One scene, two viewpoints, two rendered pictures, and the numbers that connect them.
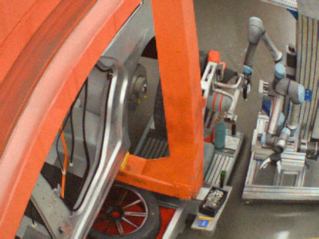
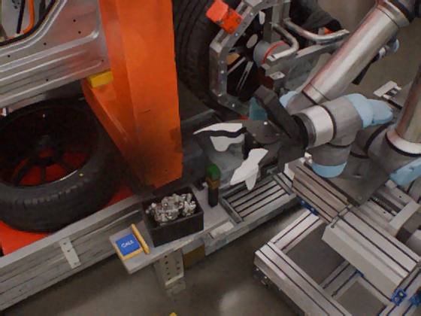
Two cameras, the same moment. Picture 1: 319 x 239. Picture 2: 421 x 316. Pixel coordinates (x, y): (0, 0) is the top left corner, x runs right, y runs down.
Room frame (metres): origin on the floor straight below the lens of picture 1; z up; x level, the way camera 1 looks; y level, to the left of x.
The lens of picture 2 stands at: (1.10, -0.87, 1.75)
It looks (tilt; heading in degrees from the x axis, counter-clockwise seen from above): 47 degrees down; 30
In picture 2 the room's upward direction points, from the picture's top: straight up
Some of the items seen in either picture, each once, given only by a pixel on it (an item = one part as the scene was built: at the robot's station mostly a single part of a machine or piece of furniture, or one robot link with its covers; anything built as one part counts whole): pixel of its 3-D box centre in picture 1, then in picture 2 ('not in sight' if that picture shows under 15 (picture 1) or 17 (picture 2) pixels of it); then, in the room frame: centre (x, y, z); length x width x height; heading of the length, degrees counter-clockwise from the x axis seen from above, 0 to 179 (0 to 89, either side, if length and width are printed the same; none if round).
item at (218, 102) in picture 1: (219, 101); (281, 62); (2.42, -0.42, 0.85); 0.21 x 0.14 x 0.14; 63
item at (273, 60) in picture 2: (222, 97); (274, 34); (2.31, -0.42, 1.03); 0.19 x 0.18 x 0.11; 63
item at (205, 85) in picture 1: (210, 99); (269, 53); (2.45, -0.36, 0.85); 0.54 x 0.07 x 0.54; 153
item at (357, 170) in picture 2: not in sight; (356, 153); (2.07, -0.83, 0.87); 0.15 x 0.15 x 0.10
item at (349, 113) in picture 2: (284, 136); (342, 117); (1.77, -0.79, 1.21); 0.11 x 0.08 x 0.09; 146
